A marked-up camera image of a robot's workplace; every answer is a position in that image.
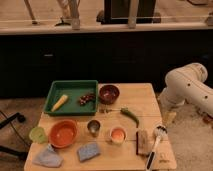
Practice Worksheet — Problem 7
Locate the light green cup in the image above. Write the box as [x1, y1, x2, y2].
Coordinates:
[29, 127, 48, 144]

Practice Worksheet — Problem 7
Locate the green pepper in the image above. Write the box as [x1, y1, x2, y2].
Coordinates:
[120, 108, 140, 128]

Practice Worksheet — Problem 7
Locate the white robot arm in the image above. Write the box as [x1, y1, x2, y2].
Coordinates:
[158, 63, 213, 128]

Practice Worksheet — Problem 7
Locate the white dish brush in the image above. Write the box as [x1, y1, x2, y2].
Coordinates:
[145, 125, 167, 171]

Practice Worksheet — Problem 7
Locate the dark red grape bunch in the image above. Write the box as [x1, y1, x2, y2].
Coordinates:
[78, 93, 96, 105]

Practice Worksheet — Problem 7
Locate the dark red bowl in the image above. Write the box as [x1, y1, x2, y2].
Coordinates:
[99, 85, 120, 105]

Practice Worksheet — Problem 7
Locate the metal fork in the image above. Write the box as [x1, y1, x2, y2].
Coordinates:
[99, 108, 120, 113]

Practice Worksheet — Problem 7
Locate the small metal cup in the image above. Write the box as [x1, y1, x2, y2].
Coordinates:
[87, 120, 101, 137]

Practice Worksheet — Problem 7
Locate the green plastic tray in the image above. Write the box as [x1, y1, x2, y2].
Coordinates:
[43, 80, 98, 116]

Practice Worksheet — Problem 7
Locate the orange bowl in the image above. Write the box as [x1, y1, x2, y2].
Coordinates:
[48, 120, 78, 148]

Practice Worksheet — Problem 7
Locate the brown wooden scrub brush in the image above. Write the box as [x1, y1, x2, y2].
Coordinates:
[136, 130, 150, 156]

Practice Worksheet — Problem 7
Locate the yellow corn cob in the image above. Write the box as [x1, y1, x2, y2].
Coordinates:
[51, 95, 68, 112]

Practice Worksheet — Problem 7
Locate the black chair base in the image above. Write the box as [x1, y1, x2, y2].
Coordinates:
[0, 109, 30, 160]

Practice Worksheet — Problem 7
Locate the blue cloth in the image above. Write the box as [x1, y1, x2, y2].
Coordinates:
[32, 144, 63, 168]

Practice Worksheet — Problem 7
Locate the white cup orange inside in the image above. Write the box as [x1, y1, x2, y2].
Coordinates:
[109, 127, 126, 145]

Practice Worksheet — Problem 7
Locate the blue sponge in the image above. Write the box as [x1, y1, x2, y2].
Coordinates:
[77, 143, 100, 162]

